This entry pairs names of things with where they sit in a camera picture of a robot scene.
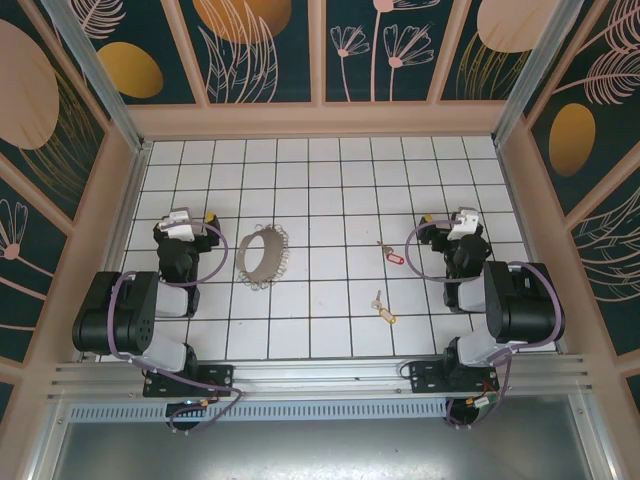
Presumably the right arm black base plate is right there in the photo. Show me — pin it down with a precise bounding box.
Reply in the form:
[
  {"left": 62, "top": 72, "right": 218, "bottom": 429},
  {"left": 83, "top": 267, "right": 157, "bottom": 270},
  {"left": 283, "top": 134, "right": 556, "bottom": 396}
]
[{"left": 408, "top": 360, "right": 501, "bottom": 396}]

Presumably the key with yellow tag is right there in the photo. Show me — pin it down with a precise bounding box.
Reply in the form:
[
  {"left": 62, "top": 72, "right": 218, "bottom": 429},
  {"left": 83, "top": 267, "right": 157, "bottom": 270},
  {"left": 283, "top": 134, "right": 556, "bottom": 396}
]
[{"left": 370, "top": 290, "right": 401, "bottom": 325}]

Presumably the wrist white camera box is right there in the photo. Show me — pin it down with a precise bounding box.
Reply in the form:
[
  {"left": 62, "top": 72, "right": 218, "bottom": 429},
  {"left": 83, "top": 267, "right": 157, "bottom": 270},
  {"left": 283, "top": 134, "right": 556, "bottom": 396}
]
[
  {"left": 160, "top": 209, "right": 200, "bottom": 240},
  {"left": 446, "top": 206, "right": 480, "bottom": 242}
]

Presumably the aluminium corner post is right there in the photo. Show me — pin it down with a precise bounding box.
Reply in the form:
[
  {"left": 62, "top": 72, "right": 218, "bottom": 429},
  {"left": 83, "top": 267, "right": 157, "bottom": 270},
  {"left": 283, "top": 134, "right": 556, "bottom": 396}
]
[
  {"left": 492, "top": 0, "right": 596, "bottom": 146},
  {"left": 42, "top": 0, "right": 151, "bottom": 154}
]

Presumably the white slotted cable duct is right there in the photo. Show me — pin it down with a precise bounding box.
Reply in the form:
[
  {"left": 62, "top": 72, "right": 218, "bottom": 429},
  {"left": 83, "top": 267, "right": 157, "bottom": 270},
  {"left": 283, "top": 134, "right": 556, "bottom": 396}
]
[{"left": 67, "top": 399, "right": 449, "bottom": 421}]

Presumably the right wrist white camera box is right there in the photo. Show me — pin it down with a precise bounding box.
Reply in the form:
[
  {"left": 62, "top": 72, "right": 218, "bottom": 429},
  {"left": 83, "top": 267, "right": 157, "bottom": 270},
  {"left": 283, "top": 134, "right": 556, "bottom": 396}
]
[{"left": 446, "top": 206, "right": 480, "bottom": 242}]

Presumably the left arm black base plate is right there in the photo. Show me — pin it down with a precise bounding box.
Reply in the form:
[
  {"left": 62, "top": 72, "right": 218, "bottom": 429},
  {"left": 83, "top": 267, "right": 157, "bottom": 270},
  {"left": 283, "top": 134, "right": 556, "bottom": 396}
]
[{"left": 143, "top": 363, "right": 236, "bottom": 399}]

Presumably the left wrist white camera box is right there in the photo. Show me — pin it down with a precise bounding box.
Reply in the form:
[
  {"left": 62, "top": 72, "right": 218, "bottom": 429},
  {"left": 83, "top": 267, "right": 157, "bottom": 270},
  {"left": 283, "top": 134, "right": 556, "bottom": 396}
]
[{"left": 160, "top": 209, "right": 200, "bottom": 240}]

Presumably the key with red tag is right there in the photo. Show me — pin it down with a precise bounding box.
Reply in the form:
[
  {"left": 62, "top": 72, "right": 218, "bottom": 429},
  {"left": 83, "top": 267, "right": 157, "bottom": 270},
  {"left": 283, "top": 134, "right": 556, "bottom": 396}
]
[{"left": 377, "top": 240, "right": 407, "bottom": 264}]

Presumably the grey metal sheet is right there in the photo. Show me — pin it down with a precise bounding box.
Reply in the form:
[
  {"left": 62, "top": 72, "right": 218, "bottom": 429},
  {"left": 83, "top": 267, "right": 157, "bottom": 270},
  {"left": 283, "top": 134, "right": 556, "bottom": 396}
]
[{"left": 29, "top": 418, "right": 614, "bottom": 480}]

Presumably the metal keyring plate with rings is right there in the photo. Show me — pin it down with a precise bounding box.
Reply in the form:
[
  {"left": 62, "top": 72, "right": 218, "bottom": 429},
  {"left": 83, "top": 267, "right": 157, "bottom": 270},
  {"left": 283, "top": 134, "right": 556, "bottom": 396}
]
[{"left": 234, "top": 224, "right": 293, "bottom": 291}]

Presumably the aluminium table rail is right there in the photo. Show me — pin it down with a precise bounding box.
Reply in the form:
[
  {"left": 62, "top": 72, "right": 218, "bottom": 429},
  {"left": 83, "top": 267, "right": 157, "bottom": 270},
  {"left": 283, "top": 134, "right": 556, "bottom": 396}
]
[{"left": 47, "top": 354, "right": 591, "bottom": 401}]

